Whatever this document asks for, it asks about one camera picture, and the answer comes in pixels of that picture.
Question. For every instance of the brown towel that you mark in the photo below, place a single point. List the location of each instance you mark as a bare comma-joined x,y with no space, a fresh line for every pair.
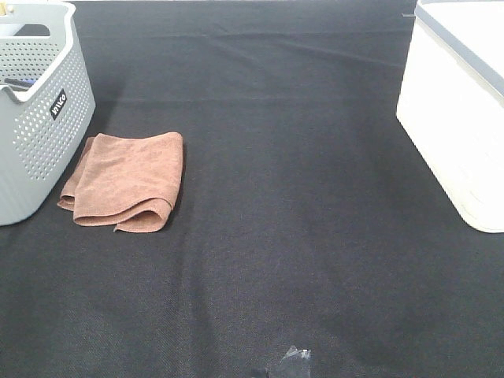
131,184

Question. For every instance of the black table mat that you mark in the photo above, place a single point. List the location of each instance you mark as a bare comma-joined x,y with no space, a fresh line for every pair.
306,216

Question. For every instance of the clear tape scrap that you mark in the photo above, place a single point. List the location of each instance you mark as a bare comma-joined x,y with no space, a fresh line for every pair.
295,354

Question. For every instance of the white storage box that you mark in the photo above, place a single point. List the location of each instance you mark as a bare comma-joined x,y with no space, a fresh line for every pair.
451,103

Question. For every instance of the grey perforated plastic basket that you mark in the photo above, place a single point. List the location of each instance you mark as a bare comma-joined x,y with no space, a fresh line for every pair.
46,104

